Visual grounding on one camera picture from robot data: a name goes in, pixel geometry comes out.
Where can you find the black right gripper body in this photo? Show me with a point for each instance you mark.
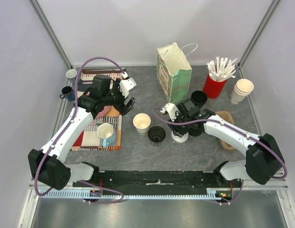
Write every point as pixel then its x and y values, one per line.
pixel 177 127

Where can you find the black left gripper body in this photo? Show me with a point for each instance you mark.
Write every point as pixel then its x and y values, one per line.
pixel 117 99

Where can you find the white plastic cup lid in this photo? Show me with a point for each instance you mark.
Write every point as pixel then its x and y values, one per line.
pixel 179 139

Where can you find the black paper cup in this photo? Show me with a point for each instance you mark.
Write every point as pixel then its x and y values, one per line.
pixel 198 98
pixel 156 135

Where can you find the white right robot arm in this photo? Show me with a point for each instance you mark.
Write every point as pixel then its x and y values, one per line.
pixel 263 158

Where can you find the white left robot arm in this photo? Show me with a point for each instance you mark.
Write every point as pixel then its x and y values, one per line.
pixel 47 164

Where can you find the black plastic lid stack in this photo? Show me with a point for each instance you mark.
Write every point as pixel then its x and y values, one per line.
pixel 195 132

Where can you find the pink dotted plate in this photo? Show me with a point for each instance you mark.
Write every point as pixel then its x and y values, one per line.
pixel 103 112

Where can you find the red ribbed paper cup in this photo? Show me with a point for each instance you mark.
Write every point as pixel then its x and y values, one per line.
pixel 213 88

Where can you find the brown pulp cup carrier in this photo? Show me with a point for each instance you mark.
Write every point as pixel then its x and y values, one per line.
pixel 227 117

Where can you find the light blue ceramic mug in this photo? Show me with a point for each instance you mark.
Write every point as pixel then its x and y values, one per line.
pixel 107 134

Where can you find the green patterned paper bag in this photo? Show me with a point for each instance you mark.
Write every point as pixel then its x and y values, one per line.
pixel 173 72

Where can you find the colourful patterned placemat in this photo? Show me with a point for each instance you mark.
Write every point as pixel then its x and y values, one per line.
pixel 88 139

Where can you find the white wrapped straws bundle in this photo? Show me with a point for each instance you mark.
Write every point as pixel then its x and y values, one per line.
pixel 221 70

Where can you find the white paper cup stack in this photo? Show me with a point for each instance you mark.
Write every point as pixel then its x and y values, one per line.
pixel 242 89

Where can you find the dark blue ceramic mug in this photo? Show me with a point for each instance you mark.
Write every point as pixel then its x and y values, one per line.
pixel 68 93

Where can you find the grey ceramic mug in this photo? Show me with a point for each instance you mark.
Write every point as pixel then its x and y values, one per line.
pixel 71 75

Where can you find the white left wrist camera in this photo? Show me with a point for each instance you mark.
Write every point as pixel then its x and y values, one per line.
pixel 126 86

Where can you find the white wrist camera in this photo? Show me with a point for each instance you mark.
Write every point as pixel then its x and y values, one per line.
pixel 126 86
pixel 170 109

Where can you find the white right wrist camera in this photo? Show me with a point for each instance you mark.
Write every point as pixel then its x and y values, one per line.
pixel 170 109

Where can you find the pink handled knife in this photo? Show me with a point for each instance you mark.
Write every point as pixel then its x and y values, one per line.
pixel 95 124

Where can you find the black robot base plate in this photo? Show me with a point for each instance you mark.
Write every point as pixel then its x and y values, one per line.
pixel 161 182

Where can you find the white slotted cable duct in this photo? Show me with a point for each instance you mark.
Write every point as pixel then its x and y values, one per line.
pixel 97 194

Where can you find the aluminium frame post left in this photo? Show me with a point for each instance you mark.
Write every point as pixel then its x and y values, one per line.
pixel 49 30

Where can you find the aluminium frame post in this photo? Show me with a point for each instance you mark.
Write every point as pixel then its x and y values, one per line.
pixel 49 30
pixel 258 32

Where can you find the aluminium frame post right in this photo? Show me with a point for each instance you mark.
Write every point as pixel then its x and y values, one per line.
pixel 258 32

